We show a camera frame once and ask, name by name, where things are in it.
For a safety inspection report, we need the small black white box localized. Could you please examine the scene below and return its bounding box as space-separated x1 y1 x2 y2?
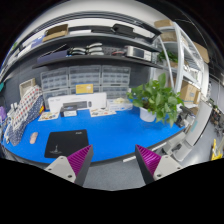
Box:
60 106 77 117

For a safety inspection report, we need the grey drawer organizer left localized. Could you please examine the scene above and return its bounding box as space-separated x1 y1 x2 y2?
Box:
41 68 69 100

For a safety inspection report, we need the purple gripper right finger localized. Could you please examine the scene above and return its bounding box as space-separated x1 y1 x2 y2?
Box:
135 145 182 184

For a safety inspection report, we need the silver electronic instrument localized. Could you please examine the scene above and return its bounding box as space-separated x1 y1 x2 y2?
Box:
126 46 152 61

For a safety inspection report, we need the cardboard box on rack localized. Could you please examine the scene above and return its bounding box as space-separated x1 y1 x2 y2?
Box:
180 81 200 104

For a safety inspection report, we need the cardboard box on top shelf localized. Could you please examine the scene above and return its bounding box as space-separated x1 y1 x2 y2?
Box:
42 24 68 42

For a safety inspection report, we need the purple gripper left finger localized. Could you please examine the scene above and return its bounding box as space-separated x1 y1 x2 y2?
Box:
45 145 93 186

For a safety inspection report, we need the yellow card box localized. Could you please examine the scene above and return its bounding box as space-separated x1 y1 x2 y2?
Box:
76 84 93 94

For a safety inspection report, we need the white keyboard box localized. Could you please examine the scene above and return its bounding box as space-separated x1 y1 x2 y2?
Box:
48 92 107 112

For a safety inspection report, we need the black mouse pad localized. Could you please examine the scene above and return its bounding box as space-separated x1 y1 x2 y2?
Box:
44 129 89 158

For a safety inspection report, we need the grey drawer organizer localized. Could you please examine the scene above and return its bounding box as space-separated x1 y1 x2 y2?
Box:
41 68 69 100
101 65 131 99
69 65 101 94

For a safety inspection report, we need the patterned fabric bag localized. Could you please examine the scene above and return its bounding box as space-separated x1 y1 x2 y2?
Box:
7 85 44 146

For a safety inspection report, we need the dark wall shelf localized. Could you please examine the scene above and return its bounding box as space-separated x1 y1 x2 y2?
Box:
25 24 161 67

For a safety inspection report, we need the grey drawer organizer right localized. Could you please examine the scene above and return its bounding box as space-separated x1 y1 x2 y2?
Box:
101 65 131 99

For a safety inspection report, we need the sticker sheet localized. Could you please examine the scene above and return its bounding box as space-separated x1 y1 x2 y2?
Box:
90 108 116 117
39 112 59 121

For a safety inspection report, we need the white metal shelving rack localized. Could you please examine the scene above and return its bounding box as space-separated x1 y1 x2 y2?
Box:
154 20 209 108

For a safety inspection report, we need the sticker sheet left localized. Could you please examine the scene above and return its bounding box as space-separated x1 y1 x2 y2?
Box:
39 112 59 121

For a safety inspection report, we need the grey drawer organizer middle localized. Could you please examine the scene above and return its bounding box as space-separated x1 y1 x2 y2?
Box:
69 65 101 94

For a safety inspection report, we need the green potted plant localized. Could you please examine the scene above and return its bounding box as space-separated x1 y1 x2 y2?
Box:
126 73 184 126

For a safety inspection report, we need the sticker sheet right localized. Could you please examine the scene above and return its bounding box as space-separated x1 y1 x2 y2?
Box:
90 108 116 117

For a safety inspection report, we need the small beige mouse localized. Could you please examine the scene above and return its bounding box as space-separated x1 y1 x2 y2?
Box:
30 132 38 144

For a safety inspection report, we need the blue desk mat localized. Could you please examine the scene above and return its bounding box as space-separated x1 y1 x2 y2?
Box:
2 107 183 163

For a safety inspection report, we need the white packaged box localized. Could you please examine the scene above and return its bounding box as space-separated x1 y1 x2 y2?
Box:
107 98 133 111

